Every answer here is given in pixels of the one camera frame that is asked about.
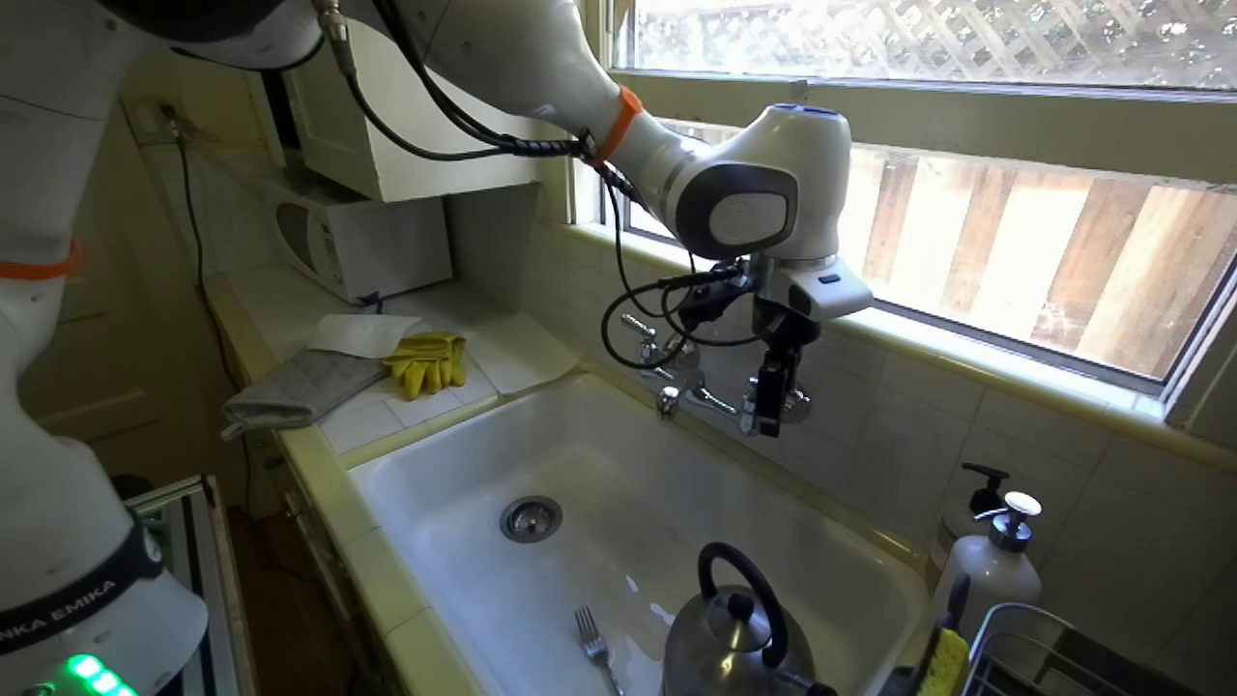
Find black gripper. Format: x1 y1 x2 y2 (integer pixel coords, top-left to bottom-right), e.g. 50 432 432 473
751 301 819 439

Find chrome faucet spout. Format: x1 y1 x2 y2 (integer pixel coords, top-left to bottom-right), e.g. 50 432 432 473
653 373 740 417

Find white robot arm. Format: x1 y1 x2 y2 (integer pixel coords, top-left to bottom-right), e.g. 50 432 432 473
0 0 850 696

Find white kitchen sink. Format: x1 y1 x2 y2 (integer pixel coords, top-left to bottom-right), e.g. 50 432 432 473
354 375 926 696

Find dark soap pump bottle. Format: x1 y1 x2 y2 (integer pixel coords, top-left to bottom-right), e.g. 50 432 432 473
932 459 1010 567

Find metal sink drain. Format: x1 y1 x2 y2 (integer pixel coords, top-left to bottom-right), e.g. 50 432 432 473
501 497 565 544

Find white soap pump bottle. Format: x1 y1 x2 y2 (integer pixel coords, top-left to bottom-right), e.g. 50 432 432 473
932 491 1044 637

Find metal fork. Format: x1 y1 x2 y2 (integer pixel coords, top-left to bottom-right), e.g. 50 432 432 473
571 607 622 696

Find yellow rubber gloves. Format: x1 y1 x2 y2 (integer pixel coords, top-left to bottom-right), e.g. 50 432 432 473
388 333 470 397

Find dish rack with dishes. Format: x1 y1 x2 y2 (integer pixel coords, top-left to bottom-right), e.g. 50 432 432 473
879 573 1212 696

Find white microwave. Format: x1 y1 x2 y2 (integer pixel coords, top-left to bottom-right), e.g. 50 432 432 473
274 196 452 306

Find grey folded cloth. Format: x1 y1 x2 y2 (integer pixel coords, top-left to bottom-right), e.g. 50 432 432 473
222 348 382 441

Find steel kettle black handle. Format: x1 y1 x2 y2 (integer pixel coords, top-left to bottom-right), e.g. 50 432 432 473
662 543 841 696

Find black power cable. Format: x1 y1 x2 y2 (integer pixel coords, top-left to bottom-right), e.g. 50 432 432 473
159 106 247 390

